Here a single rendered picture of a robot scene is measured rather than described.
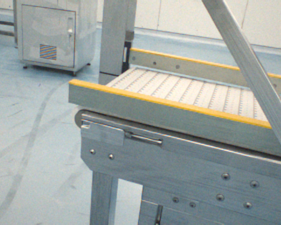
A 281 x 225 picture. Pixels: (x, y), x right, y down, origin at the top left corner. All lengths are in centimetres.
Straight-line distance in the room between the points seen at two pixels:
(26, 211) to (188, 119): 123
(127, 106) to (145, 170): 11
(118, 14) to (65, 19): 241
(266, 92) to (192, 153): 15
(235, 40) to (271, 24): 549
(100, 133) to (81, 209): 110
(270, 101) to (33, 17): 302
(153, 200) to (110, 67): 34
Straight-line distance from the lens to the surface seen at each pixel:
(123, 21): 75
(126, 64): 76
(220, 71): 71
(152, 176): 51
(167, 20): 579
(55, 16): 319
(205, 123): 45
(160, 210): 62
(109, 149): 51
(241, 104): 62
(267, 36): 590
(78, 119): 53
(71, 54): 320
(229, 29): 40
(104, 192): 95
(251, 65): 39
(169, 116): 46
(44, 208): 160
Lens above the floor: 104
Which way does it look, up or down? 24 degrees down
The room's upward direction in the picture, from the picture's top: 7 degrees clockwise
